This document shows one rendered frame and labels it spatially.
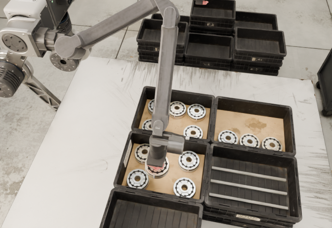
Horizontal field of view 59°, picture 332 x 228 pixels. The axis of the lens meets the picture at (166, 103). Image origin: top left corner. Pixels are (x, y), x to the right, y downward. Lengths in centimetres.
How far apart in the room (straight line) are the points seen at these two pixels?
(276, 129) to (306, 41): 213
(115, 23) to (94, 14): 279
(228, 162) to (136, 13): 86
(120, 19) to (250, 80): 120
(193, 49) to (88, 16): 163
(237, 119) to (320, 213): 61
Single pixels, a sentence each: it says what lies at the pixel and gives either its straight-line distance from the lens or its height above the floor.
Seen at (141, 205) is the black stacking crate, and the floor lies 83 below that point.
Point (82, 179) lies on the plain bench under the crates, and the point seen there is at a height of 70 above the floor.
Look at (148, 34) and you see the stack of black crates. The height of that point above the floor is 49.
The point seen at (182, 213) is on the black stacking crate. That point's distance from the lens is 139.
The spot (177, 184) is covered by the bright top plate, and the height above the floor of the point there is 86.
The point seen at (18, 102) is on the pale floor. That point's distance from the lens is 308.
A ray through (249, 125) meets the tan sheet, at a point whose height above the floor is 83.
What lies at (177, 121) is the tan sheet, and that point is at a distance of 161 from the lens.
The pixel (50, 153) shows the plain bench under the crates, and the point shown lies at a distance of 177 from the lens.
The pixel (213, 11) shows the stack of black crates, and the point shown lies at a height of 49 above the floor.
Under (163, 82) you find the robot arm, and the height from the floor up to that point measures 139.
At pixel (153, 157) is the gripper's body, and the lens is 114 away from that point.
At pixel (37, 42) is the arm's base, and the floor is 147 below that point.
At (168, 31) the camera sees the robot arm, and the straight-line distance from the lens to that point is 103.
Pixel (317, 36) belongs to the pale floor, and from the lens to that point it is 382.
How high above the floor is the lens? 215
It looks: 52 degrees down
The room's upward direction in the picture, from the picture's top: straight up
